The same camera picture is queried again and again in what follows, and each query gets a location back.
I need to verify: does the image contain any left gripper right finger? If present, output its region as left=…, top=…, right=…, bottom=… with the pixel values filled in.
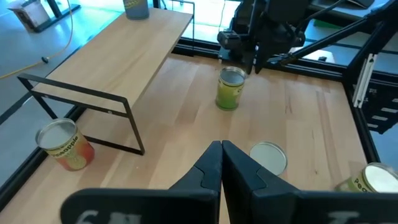
left=221, top=139, right=398, bottom=224

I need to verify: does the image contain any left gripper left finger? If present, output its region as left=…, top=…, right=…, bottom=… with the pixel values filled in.
left=60, top=140, right=223, bottom=224

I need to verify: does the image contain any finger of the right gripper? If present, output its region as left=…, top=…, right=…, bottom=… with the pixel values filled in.
left=244, top=51, right=254, bottom=75
left=254, top=49, right=266, bottom=75

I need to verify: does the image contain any yellow-green labelled can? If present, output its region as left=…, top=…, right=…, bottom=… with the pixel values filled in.
left=215, top=66, right=248, bottom=111

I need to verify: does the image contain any orange pineapple can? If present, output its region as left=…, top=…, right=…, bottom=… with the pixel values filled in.
left=249, top=141, right=289, bottom=177
left=35, top=118, right=96, bottom=172

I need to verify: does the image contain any green pears can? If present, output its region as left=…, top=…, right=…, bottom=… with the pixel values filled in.
left=334, top=162, right=398, bottom=194

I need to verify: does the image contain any black floor stand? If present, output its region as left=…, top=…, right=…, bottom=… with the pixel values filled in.
left=33, top=0, right=81, bottom=34

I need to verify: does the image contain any cardboard box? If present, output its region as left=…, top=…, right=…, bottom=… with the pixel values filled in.
left=7, top=0, right=47, bottom=32

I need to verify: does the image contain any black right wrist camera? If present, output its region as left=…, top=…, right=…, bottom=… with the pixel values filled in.
left=216, top=30, right=249, bottom=62

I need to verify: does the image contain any black aluminium rig frame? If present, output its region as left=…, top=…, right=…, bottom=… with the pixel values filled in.
left=0, top=0, right=398, bottom=212

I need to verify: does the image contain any silver aluminium bracket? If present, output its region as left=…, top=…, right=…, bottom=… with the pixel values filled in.
left=353, top=53, right=377, bottom=109

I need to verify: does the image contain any wooden shelf with black frame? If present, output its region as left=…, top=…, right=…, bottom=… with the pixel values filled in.
left=17, top=0, right=196, bottom=156

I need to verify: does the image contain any yellow floor cable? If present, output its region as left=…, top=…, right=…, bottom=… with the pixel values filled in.
left=0, top=0, right=75, bottom=80

